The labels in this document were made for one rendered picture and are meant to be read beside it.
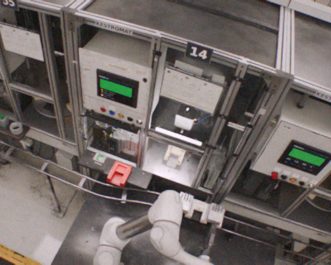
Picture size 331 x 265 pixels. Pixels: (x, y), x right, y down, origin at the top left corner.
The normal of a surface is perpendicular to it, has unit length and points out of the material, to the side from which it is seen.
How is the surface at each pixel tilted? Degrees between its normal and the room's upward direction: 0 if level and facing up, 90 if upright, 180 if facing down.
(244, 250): 0
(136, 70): 90
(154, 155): 0
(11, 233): 0
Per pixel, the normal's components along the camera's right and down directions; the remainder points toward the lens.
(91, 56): -0.32, 0.71
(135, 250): 0.13, -0.63
